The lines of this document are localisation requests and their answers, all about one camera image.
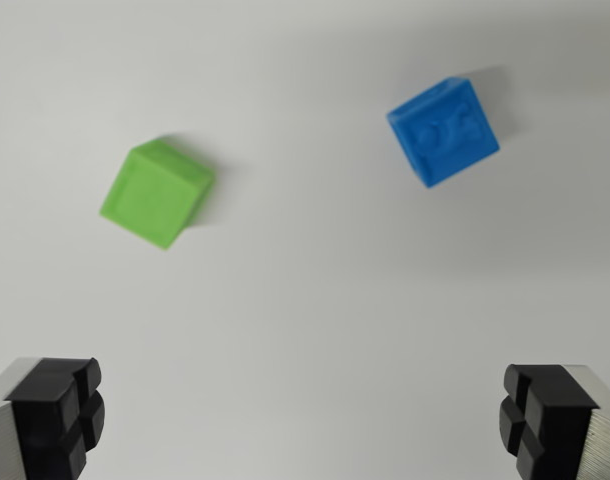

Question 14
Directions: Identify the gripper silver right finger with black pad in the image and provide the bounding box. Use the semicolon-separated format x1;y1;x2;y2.
498;363;610;480

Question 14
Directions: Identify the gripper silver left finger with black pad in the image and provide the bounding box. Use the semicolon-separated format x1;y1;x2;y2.
0;356;107;480

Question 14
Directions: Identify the green cube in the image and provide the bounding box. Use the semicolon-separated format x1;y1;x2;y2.
98;139;217;251

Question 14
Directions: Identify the blue cube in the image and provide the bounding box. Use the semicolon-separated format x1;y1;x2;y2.
385;76;501;190

